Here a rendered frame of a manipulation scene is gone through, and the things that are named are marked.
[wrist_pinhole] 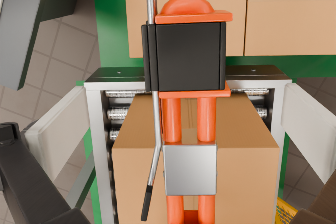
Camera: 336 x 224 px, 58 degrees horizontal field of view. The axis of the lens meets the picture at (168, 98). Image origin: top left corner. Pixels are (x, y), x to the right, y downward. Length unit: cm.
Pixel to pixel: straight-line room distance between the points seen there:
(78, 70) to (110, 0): 41
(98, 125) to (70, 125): 95
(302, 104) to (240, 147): 57
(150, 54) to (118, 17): 132
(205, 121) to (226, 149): 40
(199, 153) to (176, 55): 12
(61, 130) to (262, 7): 96
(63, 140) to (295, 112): 13
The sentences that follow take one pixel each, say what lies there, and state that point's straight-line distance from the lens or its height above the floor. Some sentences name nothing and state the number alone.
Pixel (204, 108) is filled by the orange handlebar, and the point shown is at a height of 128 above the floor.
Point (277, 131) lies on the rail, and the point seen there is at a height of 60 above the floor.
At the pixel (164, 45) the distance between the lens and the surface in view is 30.
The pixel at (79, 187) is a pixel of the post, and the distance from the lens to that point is 152.
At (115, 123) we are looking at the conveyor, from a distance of 123.
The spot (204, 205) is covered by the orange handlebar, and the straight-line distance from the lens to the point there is 40.
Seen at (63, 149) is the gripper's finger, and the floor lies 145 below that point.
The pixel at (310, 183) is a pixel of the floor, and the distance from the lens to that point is 209.
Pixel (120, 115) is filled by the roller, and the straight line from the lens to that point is 115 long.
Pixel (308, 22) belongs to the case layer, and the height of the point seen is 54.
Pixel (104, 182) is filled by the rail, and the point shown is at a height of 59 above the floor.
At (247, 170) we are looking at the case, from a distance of 78.
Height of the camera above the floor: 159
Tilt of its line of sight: 70 degrees down
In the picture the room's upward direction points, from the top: 173 degrees counter-clockwise
